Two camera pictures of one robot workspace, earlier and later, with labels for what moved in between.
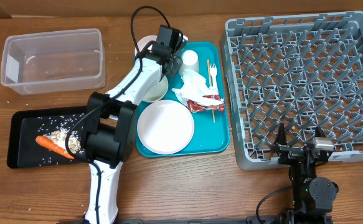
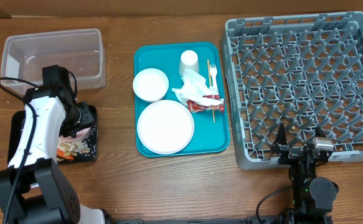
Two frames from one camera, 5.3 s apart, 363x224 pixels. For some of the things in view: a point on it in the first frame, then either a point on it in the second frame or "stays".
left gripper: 175,65 -> 86,119
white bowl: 142,42 -> 80,137
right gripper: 289,154 stays
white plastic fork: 213,73 stays
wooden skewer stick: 210,84 stays
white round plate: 165,127 stays
